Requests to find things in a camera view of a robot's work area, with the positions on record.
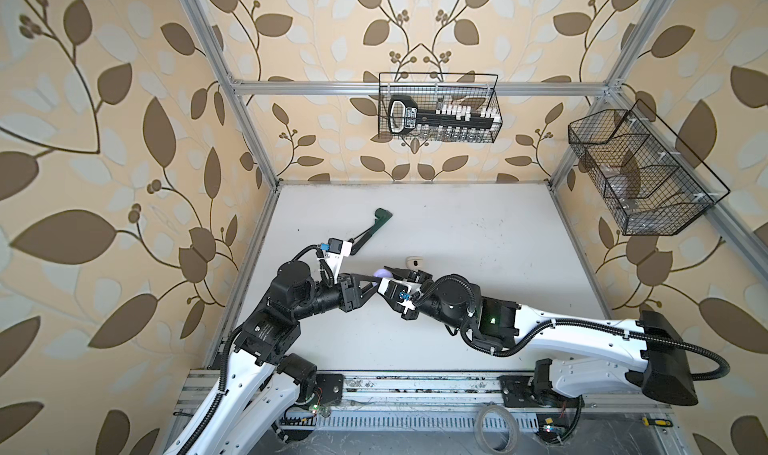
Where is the right wire basket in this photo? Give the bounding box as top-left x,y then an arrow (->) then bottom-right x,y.
568,99 -> 731,236

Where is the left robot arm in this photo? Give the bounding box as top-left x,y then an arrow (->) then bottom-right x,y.
166,244 -> 382,454

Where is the green pipe wrench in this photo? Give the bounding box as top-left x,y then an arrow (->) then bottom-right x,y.
350,208 -> 393,256

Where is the white tape roll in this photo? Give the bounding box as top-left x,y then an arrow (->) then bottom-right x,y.
474,404 -> 521,455

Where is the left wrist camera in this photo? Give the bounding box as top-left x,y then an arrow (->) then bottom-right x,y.
320,238 -> 353,275

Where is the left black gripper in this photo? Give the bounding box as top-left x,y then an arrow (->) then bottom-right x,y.
289,270 -> 384,324

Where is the black tool in basket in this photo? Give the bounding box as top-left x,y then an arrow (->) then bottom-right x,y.
384,95 -> 502,138

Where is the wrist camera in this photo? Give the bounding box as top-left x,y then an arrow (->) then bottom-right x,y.
378,278 -> 421,311
320,238 -> 353,275

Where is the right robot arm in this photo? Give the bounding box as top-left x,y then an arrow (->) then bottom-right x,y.
375,268 -> 730,406

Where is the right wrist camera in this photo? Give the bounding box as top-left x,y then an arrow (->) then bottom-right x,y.
378,278 -> 421,311

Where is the wire basket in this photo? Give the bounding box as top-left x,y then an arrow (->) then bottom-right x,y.
378,71 -> 503,144
568,99 -> 731,236

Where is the black round charging case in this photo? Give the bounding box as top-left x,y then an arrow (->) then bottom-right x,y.
415,270 -> 433,283

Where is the back wire basket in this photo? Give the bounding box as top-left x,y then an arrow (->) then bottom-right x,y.
378,71 -> 503,144

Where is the small yellow screwdriver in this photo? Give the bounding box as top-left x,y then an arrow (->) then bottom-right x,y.
642,417 -> 674,428

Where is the cream earbud charging case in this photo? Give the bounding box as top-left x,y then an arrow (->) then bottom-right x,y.
406,256 -> 424,271

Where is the purple round charging case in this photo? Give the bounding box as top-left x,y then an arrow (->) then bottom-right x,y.
374,268 -> 393,279

